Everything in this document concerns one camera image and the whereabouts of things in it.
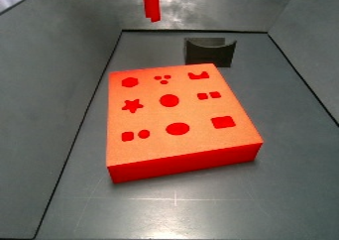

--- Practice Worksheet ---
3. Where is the red arch bar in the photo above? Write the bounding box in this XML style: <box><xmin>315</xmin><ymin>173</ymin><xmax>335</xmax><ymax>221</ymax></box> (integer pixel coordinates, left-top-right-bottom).
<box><xmin>143</xmin><ymin>0</ymin><xmax>160</xmax><ymax>23</ymax></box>

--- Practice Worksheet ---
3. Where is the red foam shape-hole board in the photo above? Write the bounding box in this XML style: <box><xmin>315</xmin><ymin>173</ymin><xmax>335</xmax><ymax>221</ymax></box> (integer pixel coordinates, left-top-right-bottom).
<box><xmin>105</xmin><ymin>63</ymin><xmax>262</xmax><ymax>182</ymax></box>

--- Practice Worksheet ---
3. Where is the black curved fixture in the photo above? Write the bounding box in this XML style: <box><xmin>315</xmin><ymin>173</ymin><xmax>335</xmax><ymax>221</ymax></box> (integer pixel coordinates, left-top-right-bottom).
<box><xmin>184</xmin><ymin>38</ymin><xmax>237</xmax><ymax>67</ymax></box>

